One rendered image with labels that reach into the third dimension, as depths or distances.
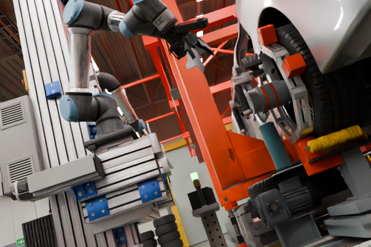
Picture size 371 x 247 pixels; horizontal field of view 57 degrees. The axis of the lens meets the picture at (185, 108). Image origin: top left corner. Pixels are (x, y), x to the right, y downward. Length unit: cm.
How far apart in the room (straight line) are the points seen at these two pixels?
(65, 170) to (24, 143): 46
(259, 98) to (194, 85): 68
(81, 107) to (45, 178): 33
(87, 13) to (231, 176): 127
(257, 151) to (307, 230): 53
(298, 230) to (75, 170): 132
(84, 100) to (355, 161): 129
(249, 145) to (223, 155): 18
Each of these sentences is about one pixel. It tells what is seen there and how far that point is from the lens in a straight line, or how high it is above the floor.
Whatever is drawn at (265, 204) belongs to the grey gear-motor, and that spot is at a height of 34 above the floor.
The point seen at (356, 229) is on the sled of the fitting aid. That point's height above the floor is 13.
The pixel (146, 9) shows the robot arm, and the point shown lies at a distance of 122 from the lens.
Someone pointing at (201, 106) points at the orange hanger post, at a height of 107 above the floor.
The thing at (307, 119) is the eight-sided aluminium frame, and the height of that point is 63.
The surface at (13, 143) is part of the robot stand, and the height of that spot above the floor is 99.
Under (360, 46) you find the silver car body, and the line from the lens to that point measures 142.
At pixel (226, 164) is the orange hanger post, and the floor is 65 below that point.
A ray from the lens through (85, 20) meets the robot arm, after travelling 157.
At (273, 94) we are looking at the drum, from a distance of 181.
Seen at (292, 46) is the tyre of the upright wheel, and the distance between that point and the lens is 168.
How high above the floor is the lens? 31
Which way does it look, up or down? 20 degrees up
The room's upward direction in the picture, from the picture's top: 20 degrees counter-clockwise
